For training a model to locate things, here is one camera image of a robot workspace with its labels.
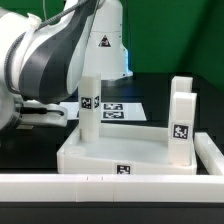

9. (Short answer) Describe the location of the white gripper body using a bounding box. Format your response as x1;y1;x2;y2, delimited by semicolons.
19;102;68;127

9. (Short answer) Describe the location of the white fiducial marker plate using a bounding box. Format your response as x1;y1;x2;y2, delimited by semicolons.
61;102;146;121

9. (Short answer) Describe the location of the white L-shaped obstacle fence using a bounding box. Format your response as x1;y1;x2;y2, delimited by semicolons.
0;132;224;203

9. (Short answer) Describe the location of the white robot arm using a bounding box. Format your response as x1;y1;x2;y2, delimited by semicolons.
0;0;133;132

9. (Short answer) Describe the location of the white desk top tray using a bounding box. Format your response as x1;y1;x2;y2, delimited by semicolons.
57;123;197;175

